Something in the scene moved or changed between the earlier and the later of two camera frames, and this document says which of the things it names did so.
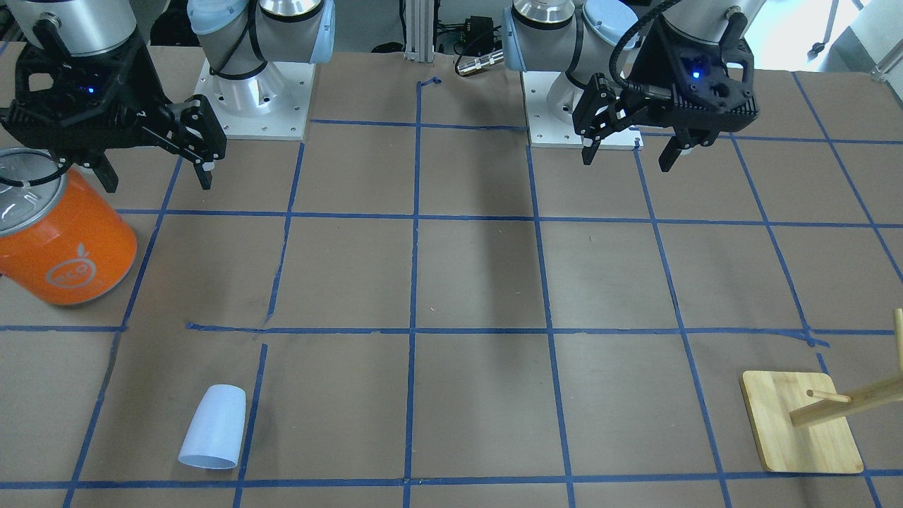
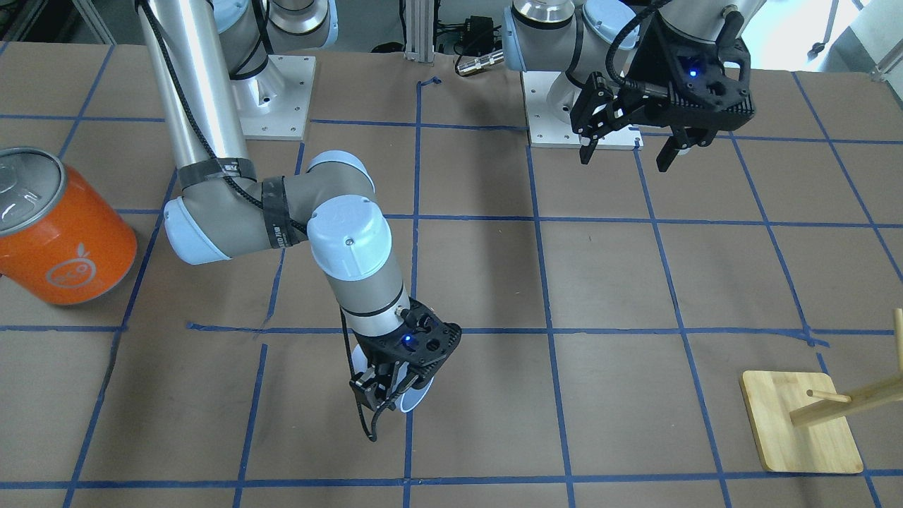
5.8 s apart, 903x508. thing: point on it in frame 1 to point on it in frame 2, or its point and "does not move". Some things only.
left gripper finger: x=682 y=140 does not move
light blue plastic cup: x=215 y=437 to x=409 y=398
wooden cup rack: x=800 y=419 does not move
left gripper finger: x=592 y=116 does not move
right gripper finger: x=192 y=130 to x=374 y=389
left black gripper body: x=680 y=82 does not move
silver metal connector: x=480 y=63 does not move
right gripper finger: x=102 y=168 to x=413 y=379
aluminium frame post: x=419 y=31 does not move
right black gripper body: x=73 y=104 to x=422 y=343
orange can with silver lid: x=63 y=238 does not move
